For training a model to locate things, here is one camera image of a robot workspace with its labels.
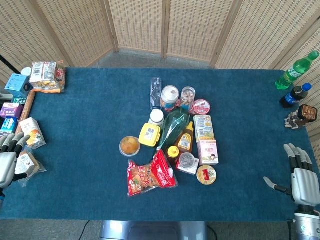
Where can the white capped pill bottle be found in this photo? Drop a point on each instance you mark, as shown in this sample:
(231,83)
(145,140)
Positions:
(156,118)

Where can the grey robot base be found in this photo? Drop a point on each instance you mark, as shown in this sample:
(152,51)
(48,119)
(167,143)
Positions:
(153,230)

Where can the amber honey squeeze bottle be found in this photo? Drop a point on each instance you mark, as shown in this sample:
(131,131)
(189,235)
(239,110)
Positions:
(185,140)

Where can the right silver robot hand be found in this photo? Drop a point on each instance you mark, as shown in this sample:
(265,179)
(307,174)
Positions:
(301,183)

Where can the round yellow lidded tin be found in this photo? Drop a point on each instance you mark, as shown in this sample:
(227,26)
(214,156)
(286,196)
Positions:
(206,175)

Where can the brown lidded jar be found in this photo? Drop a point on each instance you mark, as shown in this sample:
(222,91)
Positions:
(308,113)

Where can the clear jar white lid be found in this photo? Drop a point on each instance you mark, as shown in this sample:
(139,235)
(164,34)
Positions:
(169,97)

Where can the wooden roller stick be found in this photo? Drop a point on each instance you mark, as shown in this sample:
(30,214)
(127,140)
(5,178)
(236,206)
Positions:
(26,110)

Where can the green soda bottle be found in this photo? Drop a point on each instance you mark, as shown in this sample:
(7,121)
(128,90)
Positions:
(295,72)

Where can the small yellow capped bottle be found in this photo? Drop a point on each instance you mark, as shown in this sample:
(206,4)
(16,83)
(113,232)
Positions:
(173,153)

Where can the green yellow drink carton pack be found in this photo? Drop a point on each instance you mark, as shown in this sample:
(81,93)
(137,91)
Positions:
(204,128)

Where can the dark cola bottle blue cap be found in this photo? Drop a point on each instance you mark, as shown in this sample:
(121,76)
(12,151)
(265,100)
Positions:
(295,96)

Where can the blue table cloth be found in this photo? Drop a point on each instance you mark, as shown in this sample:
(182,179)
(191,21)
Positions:
(160,187)

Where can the red snack bag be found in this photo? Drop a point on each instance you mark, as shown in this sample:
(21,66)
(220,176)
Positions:
(150,175)

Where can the red foil lidded cup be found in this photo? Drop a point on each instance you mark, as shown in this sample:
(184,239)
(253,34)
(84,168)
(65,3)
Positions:
(201,106)

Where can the bag of dark snacks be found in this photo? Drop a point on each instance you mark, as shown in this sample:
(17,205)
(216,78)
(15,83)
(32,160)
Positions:
(292,121)

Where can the orange fruit cup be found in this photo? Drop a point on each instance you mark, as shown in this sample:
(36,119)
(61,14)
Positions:
(129,146)

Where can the purple box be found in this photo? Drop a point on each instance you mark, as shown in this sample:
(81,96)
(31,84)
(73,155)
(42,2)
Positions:
(11,110)

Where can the green patterned small box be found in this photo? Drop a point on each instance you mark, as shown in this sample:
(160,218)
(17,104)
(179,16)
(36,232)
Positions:
(19,100)

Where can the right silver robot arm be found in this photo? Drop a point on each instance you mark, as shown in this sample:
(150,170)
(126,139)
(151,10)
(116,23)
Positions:
(308,223)

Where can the light blue box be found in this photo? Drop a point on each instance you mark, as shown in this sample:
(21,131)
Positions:
(17,85)

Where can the pink milk carton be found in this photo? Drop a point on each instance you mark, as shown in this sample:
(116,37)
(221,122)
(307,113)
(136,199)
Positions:
(208,152)

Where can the white round cap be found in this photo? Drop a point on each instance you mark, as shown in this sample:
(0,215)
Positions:
(26,71)

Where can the blue white box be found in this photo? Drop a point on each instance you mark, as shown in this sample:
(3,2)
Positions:
(8,126)

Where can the clear empty plastic bottle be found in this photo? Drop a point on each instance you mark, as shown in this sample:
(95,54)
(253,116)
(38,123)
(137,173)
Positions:
(155,92)

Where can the clear bag of assorted snacks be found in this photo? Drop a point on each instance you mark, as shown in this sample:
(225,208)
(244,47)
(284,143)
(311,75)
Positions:
(47,76)

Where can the clear bag brown snack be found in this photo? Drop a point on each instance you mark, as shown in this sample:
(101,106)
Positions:
(28,163)

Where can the clear jar of nuts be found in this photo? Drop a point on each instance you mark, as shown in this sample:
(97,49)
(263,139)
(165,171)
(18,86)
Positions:
(188,97)

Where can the yellow lidded plastic box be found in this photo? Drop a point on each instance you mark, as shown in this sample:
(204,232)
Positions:
(149,134)

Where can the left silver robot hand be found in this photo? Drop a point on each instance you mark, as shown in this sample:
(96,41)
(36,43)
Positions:
(6,162)

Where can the white orange juice carton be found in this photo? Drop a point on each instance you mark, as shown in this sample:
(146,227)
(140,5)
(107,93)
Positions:
(32,132)

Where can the white box clear round lid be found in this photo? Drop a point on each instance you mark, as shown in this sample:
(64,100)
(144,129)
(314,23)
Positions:
(187,162)

